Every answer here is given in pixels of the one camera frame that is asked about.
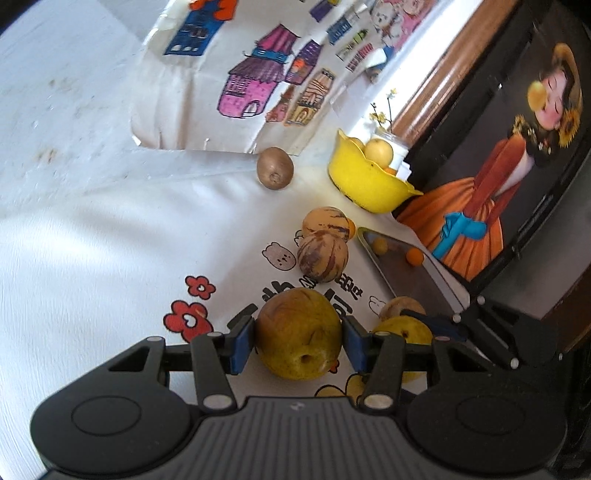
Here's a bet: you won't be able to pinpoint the cartoon character wall poster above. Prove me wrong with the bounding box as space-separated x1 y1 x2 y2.
365 0 446 85

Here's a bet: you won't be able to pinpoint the house drawings wall poster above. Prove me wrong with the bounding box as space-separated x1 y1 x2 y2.
130 0 393 156

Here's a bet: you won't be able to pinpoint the yellow flower twigs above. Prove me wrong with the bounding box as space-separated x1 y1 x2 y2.
369 88 399 133

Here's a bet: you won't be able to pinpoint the white printed tablecloth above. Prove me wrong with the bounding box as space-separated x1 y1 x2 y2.
0 152 472 462

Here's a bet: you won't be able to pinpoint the pale yellow pear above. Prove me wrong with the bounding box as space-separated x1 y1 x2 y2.
364 138 394 167

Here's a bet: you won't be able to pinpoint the glass jar with white label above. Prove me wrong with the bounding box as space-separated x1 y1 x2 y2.
375 130 411 171

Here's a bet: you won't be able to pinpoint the brown kiwi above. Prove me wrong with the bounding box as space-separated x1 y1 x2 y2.
257 147 294 190

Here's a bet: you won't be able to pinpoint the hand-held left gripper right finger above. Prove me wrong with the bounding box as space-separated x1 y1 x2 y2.
341 318 497 412

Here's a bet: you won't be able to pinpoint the green-yellow pear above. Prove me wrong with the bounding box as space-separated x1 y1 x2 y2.
372 315 435 384
256 288 343 380

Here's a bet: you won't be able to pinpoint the tan round fruit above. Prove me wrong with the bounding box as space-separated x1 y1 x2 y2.
379 296 427 324

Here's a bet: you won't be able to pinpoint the yellow plastic bowl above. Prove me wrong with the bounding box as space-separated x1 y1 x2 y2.
328 128 424 214

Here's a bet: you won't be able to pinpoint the black-framed figure picture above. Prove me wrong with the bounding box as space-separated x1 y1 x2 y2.
392 0 591 324

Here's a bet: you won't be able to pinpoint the striped pepino melon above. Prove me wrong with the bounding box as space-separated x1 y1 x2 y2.
297 232 350 284
302 207 349 241

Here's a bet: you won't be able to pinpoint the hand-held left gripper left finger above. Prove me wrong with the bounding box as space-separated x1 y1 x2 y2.
108 318 256 412

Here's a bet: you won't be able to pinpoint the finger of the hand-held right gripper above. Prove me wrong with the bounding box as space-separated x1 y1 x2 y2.
405 295 565 371

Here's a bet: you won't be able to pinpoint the metal tray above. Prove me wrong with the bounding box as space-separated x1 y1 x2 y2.
357 226 472 320

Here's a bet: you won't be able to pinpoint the brown wooden frame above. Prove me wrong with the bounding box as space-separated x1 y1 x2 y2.
392 0 525 136

